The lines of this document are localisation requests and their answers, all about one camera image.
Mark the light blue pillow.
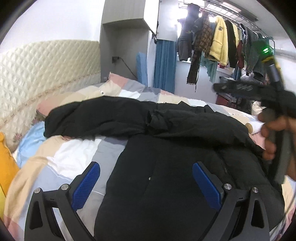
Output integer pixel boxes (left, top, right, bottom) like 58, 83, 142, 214
13, 121, 46, 168

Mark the person's right hand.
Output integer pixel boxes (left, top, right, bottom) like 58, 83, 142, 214
257, 112, 295, 181

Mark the grey overhead wardrobe cabinet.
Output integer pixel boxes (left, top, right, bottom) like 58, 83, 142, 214
102, 0, 159, 33

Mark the yellow cartoon pillow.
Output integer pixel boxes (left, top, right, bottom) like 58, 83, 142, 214
0, 133, 20, 220

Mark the white cylindrical bolster pillow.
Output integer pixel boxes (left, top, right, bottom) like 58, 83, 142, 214
245, 121, 264, 135

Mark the black hanging cardigan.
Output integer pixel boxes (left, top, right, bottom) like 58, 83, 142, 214
225, 20, 237, 68

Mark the blue curtain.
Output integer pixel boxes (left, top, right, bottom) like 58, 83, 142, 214
153, 40, 177, 93

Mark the brown plaid scarf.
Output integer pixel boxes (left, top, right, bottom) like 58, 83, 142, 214
187, 11, 212, 85

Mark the cream quilted headboard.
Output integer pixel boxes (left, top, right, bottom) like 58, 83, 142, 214
1, 40, 101, 152

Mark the dark grey hanging coat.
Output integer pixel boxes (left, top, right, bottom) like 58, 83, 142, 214
241, 24, 265, 78

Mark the yellow fleece jacket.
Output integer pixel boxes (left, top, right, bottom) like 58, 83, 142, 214
205, 16, 236, 66

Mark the black puffer jacket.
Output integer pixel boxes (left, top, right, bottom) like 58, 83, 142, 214
45, 96, 285, 240

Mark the blue towel covered chair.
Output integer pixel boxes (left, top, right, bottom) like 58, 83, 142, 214
136, 52, 148, 87

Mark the patchwork pastel quilt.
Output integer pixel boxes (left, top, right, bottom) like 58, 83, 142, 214
3, 72, 296, 241

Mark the ceiling drying rack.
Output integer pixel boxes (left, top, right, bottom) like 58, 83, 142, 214
178, 1, 274, 40

